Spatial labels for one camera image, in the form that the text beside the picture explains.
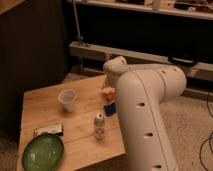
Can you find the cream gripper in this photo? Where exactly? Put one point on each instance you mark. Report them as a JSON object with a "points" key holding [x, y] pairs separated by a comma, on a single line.
{"points": [[108, 85]]}

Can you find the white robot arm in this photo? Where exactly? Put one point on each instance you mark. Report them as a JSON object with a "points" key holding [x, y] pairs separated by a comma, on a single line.
{"points": [[139, 91]]}

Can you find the blue sponge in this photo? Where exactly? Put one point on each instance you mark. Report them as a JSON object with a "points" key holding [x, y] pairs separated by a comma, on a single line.
{"points": [[110, 109]]}

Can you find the small clear bottle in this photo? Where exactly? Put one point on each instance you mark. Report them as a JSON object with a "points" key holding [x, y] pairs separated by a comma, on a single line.
{"points": [[99, 126]]}

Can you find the wooden table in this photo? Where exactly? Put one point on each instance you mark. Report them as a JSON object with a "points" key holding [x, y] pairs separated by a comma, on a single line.
{"points": [[41, 108]]}

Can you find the green bowl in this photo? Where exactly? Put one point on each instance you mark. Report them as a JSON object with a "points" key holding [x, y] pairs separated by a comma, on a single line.
{"points": [[43, 153]]}

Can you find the metal pole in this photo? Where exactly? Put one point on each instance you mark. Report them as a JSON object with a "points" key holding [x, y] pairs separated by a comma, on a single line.
{"points": [[80, 39]]}

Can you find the black handle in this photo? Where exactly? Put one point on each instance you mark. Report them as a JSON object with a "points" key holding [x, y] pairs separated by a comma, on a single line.
{"points": [[182, 63]]}

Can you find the grey metal rail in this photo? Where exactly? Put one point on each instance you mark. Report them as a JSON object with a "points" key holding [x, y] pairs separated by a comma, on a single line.
{"points": [[200, 76]]}

